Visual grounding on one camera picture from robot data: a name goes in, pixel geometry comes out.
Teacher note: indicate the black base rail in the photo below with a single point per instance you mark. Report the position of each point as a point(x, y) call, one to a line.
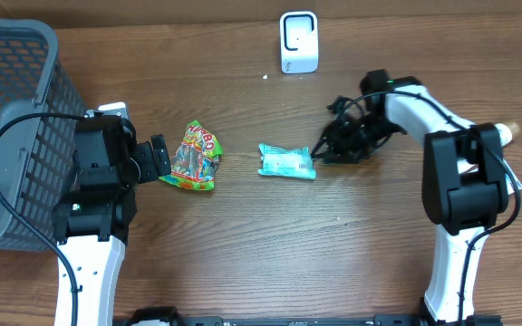
point(170, 316)

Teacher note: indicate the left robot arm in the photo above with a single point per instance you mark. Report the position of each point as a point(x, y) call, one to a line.
point(91, 223)

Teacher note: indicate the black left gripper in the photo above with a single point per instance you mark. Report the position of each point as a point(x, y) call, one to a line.
point(154, 158)

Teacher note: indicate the teal tissue packet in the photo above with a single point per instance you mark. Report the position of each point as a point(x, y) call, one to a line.
point(278, 162)

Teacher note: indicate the white barcode scanner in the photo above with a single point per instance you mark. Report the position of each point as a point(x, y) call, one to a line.
point(299, 42)

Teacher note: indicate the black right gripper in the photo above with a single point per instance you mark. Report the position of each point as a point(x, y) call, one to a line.
point(337, 140)

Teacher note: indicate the colourful Haribo candy bag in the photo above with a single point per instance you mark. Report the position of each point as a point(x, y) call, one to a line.
point(196, 161)

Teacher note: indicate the white Hansaplast plaster box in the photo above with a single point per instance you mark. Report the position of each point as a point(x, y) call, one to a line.
point(513, 183)

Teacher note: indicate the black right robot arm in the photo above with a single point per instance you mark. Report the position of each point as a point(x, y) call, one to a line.
point(468, 190)

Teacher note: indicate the white tube with gold cap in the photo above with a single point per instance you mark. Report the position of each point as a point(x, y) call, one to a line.
point(508, 132)

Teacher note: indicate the grey plastic shopping basket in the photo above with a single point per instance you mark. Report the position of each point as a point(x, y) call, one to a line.
point(36, 155)

